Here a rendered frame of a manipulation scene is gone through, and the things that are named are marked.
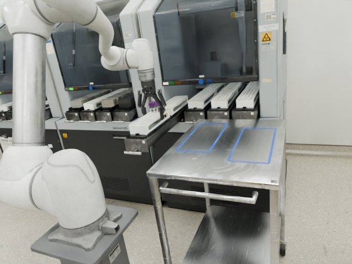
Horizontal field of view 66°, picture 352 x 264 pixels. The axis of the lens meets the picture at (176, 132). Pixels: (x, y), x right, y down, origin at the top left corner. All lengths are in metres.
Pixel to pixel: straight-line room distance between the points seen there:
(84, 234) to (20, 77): 0.55
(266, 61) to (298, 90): 1.20
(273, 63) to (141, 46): 0.72
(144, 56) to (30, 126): 0.68
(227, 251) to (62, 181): 0.87
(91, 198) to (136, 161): 1.19
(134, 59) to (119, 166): 0.99
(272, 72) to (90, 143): 1.43
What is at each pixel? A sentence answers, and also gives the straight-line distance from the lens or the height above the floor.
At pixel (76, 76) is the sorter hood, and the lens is 2.22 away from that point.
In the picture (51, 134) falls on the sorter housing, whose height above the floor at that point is 0.61.
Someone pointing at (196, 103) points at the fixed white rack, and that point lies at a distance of 1.71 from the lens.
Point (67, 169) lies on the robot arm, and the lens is 0.85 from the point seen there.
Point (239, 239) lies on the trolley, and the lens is 1.48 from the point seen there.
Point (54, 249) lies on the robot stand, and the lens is 0.98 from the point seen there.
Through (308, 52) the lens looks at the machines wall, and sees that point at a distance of 2.73.
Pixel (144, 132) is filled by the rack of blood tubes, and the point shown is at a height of 0.83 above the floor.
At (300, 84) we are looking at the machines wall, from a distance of 2.77.
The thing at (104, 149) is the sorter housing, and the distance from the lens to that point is 2.17.
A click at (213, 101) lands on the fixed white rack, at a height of 0.86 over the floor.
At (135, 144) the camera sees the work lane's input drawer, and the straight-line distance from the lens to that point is 1.38.
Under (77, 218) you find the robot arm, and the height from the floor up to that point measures 0.79.
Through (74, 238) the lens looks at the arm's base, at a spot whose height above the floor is 0.72.
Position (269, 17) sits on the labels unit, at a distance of 1.61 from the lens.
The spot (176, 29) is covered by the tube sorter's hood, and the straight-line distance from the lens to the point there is 1.73.
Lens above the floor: 1.27
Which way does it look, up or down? 20 degrees down
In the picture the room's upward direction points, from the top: 8 degrees counter-clockwise
